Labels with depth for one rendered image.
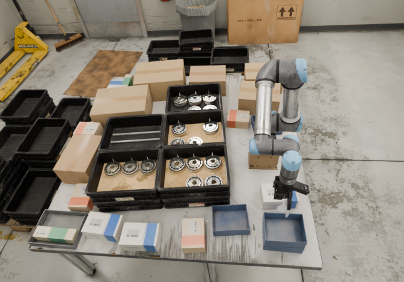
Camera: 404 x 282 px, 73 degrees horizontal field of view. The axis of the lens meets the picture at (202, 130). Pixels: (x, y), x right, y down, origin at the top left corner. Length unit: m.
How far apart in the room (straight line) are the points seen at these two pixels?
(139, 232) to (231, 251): 0.50
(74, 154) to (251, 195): 1.16
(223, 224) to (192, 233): 0.20
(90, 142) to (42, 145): 0.81
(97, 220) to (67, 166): 0.42
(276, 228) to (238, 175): 0.42
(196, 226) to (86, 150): 0.89
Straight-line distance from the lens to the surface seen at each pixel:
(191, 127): 1.92
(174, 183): 1.66
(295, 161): 1.17
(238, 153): 1.92
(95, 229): 1.70
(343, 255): 2.49
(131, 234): 1.62
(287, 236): 1.58
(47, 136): 2.80
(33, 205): 2.69
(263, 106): 1.32
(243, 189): 1.76
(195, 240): 1.55
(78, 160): 1.93
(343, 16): 4.84
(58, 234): 1.82
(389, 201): 2.86
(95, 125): 2.11
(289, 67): 1.39
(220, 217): 1.67
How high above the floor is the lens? 2.22
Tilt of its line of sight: 47 degrees down
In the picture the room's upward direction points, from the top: 6 degrees counter-clockwise
